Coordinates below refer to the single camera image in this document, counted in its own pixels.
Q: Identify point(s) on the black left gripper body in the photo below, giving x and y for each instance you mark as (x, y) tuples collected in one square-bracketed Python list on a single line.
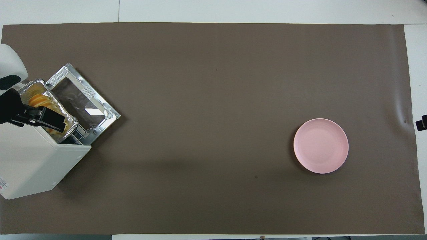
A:
[(10, 106)]

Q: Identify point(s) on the aluminium foil baking tray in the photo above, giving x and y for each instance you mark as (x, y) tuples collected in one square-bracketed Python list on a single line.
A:
[(71, 121)]

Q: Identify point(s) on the yellow braided bread loaf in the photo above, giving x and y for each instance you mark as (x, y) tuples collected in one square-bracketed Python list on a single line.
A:
[(40, 100)]

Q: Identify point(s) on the cream toaster oven body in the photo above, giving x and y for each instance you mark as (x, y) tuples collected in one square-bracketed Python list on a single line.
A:
[(30, 160)]

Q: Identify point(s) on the glass toaster oven door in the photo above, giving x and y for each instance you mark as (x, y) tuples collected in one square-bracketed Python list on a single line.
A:
[(100, 115)]

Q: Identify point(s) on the pink round plate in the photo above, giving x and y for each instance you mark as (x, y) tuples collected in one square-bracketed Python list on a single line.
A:
[(321, 146)]

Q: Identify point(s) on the brown table mat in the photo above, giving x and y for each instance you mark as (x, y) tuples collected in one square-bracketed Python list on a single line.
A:
[(213, 100)]

